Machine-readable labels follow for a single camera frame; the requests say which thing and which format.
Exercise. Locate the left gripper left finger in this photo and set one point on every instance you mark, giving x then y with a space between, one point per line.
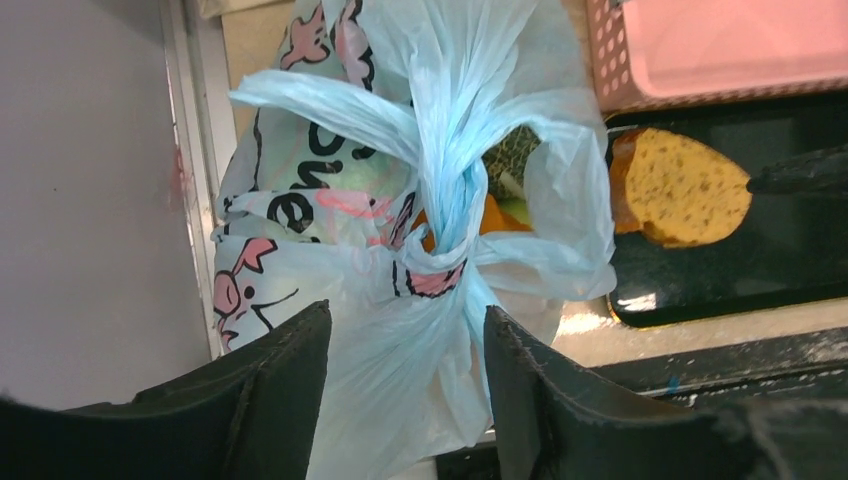
250 414

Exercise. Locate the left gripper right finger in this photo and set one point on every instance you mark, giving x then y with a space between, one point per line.
555 419

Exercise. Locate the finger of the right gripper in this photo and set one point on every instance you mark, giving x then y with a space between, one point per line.
820 173

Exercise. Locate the light blue plastic grocery bag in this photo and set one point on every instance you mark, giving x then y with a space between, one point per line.
373 112

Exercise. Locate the black tray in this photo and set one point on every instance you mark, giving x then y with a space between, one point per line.
789 250

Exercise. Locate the brown bread slice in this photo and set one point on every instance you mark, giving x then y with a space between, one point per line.
675 191

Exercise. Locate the pink perforated basket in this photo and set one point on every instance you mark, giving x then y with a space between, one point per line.
656 54

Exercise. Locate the netted green melon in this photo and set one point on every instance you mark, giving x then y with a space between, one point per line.
505 163

